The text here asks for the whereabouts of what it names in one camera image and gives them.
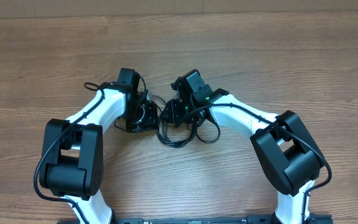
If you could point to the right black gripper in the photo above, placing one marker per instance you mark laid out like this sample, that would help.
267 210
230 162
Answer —
172 108

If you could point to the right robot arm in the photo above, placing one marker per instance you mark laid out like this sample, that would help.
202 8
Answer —
287 153

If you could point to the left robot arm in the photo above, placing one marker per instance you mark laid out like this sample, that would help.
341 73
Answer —
72 165

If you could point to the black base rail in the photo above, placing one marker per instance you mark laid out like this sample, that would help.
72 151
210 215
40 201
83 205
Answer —
194 220

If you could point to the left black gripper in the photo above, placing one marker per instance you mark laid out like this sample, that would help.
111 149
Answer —
150 121

